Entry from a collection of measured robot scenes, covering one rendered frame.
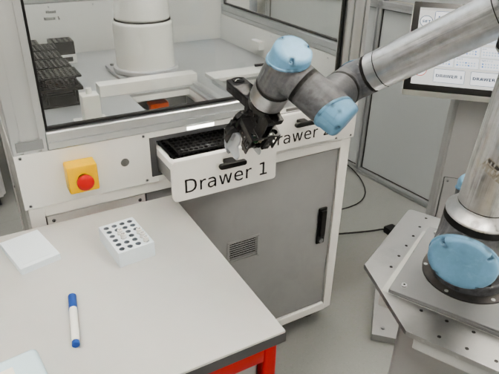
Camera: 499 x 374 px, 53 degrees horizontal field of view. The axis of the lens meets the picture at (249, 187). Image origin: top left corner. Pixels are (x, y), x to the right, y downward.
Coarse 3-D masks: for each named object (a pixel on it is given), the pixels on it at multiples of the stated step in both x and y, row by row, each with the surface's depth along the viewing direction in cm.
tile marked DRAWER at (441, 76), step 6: (438, 72) 159; (444, 72) 158; (450, 72) 158; (456, 72) 158; (462, 72) 157; (438, 78) 158; (444, 78) 158; (450, 78) 158; (456, 78) 157; (462, 78) 157; (456, 84) 157; (462, 84) 157
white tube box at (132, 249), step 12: (108, 228) 117; (120, 228) 117; (132, 228) 117; (108, 240) 112; (120, 240) 112; (132, 240) 112; (120, 252) 108; (132, 252) 110; (144, 252) 112; (120, 264) 109
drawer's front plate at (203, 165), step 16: (176, 160) 119; (192, 160) 120; (208, 160) 122; (256, 160) 130; (272, 160) 132; (176, 176) 120; (192, 176) 122; (208, 176) 124; (240, 176) 129; (256, 176) 132; (272, 176) 135; (176, 192) 122; (192, 192) 124; (208, 192) 127
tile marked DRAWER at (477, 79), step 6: (474, 72) 157; (480, 72) 156; (474, 78) 156; (480, 78) 156; (486, 78) 156; (492, 78) 155; (474, 84) 156; (480, 84) 155; (486, 84) 155; (492, 84) 155
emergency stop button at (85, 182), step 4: (80, 176) 118; (84, 176) 118; (88, 176) 119; (80, 180) 118; (84, 180) 118; (88, 180) 119; (92, 180) 119; (80, 184) 118; (84, 184) 118; (88, 184) 119; (92, 184) 120; (80, 188) 119; (84, 188) 119; (88, 188) 120
